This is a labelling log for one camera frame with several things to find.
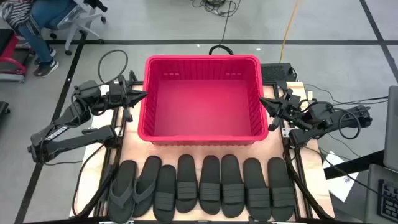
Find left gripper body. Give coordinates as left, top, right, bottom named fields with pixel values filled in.
left=108, top=70, right=136, bottom=123

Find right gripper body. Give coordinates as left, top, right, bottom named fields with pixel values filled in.
left=267, top=80, right=303, bottom=132

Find black ribbed-strap slide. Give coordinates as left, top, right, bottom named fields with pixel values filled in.
left=152, top=164, right=177, bottom=223
left=243, top=157, right=272, bottom=222
left=175, top=154, right=199, bottom=214
left=198, top=155, right=222, bottom=215
left=267, top=156, right=295, bottom=222
left=220, top=154, right=246, bottom=218

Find dark grey flip-flop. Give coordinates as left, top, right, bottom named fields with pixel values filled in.
left=132, top=155, right=162, bottom=218
left=108, top=159, right=138, bottom=224

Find red plastic bin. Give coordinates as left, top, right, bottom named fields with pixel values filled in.
left=137, top=54, right=269, bottom=147

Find black perforated box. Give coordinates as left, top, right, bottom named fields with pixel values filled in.
left=260, top=63, right=296, bottom=84

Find black flat bar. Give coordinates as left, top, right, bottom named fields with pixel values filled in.
left=323, top=150, right=386, bottom=180

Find white paper sheet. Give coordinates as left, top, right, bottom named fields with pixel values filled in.
left=326, top=151, right=359, bottom=203

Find blue-seat office chair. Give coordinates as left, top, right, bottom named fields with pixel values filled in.
left=42, top=0, right=108, bottom=57

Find grey monitor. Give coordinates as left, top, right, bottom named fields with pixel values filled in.
left=382, top=85, right=398, bottom=172

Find grey desk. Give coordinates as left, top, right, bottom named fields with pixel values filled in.
left=363, top=163, right=398, bottom=224

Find person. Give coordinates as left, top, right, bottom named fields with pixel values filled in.
left=0, top=0, right=78, bottom=78

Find red metal cart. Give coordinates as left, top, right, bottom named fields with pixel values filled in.
left=0, top=28, right=30, bottom=83

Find black keyboard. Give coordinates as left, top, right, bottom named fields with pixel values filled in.
left=377, top=179, right=398, bottom=223

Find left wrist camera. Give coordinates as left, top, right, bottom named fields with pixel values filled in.
left=108, top=82, right=124, bottom=103

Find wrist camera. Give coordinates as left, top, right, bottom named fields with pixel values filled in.
left=108, top=82, right=124, bottom=103
left=287, top=93, right=303, bottom=115

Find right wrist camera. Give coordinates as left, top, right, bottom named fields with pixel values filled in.
left=287, top=93, right=303, bottom=115

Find black right frame rails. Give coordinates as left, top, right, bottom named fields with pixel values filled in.
left=267, top=79, right=335, bottom=220

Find black frame rails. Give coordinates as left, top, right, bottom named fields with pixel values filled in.
left=74, top=70, right=146, bottom=218
left=267, top=79, right=335, bottom=220

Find black left frame rails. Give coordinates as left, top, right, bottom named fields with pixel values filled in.
left=74, top=70, right=146, bottom=218

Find yellow floor cable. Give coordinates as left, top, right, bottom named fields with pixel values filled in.
left=279, top=0, right=301, bottom=64

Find black cable loop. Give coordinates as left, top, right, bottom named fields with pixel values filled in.
left=208, top=44, right=234, bottom=56

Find black arm base cable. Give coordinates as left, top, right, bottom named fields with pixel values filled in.
left=71, top=142, right=106, bottom=218

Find black floor cable bundle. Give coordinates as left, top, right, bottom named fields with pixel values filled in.
left=191, top=0, right=242, bottom=18

